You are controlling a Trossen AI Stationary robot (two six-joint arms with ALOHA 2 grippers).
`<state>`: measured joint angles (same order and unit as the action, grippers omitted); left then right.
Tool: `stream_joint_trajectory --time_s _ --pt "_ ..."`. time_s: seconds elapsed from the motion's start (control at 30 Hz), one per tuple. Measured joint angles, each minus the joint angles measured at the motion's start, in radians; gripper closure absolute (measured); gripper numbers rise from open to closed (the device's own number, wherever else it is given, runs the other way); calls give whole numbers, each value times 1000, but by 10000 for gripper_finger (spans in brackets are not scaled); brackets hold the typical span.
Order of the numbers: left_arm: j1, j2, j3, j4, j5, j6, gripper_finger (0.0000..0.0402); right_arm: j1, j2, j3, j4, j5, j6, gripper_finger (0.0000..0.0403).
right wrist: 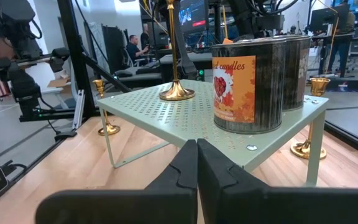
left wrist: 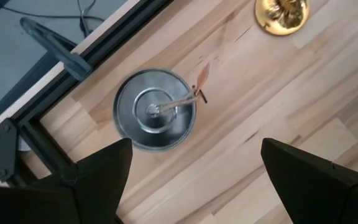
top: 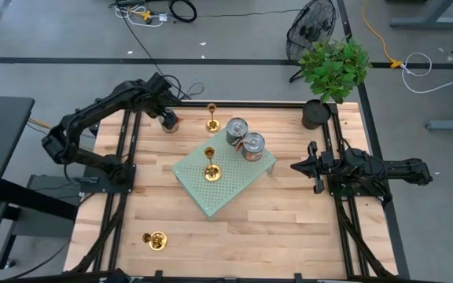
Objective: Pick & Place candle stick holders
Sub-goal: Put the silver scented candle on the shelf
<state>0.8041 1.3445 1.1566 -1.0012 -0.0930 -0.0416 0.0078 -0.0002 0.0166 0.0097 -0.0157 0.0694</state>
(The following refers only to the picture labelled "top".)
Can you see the gold candlestick holder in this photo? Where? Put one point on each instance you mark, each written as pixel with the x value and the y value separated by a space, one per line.
pixel 158 240
pixel 212 173
pixel 212 126

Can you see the green leafy plant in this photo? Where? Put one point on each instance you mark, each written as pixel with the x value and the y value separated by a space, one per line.
pixel 332 70

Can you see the silver metal bracket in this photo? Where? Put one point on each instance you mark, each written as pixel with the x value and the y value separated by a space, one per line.
pixel 136 280

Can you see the black aluminium table frame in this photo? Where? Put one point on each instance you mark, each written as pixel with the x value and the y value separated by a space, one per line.
pixel 250 104

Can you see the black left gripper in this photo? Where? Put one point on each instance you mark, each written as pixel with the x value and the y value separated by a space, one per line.
pixel 159 94

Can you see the black floor fan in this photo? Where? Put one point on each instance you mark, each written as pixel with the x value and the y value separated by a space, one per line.
pixel 313 27

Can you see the orange heart-print candle tin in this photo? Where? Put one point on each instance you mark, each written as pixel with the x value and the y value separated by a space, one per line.
pixel 253 143
pixel 169 130

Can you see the green perforated metal shelf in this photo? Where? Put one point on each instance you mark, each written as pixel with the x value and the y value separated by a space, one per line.
pixel 234 184

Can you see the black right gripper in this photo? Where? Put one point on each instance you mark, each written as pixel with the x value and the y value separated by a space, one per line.
pixel 324 167

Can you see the black plant pot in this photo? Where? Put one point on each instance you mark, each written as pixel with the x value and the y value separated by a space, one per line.
pixel 315 114

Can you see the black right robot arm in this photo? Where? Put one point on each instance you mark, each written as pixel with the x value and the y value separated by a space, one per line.
pixel 387 169

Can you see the dark candle tin silver lid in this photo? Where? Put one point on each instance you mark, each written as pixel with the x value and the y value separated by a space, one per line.
pixel 236 127

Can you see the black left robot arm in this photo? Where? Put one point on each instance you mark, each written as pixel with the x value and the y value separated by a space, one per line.
pixel 93 106

